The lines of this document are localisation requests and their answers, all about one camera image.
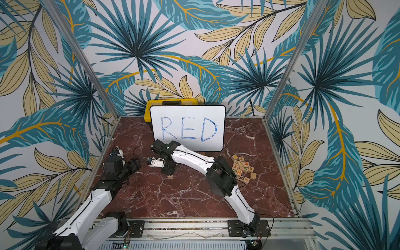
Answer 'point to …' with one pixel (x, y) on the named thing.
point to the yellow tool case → (166, 102)
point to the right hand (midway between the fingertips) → (168, 167)
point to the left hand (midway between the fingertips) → (135, 163)
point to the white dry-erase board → (199, 127)
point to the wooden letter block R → (170, 177)
